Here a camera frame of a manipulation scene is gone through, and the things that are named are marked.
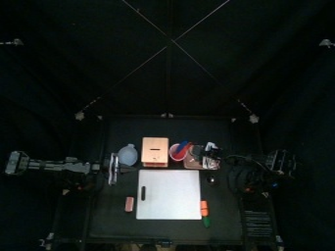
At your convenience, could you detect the dark green toy sushi roll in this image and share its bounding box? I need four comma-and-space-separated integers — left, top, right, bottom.
207, 175, 220, 188

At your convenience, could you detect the white cutting board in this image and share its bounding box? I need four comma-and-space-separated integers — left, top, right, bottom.
135, 169, 203, 221

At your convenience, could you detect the wooden tray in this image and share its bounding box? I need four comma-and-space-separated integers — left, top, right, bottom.
182, 145, 223, 172

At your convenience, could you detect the red toy utensil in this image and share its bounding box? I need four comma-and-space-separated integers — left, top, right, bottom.
175, 143, 194, 159

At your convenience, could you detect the blue toy utensil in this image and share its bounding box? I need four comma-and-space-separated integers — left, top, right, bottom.
175, 140, 190, 153

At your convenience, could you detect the red cup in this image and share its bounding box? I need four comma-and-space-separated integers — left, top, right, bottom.
167, 142, 192, 163

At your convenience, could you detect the wooden box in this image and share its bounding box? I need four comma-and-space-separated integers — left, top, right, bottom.
140, 136, 170, 169

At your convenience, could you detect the pink rectangular toy food piece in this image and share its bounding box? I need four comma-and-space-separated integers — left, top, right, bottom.
124, 195, 136, 213

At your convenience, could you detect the white printed label sheet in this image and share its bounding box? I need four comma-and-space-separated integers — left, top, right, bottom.
243, 210, 275, 240

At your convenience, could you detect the thin white cross cord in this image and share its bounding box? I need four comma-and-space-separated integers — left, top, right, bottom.
80, 0, 232, 114
120, 0, 254, 116

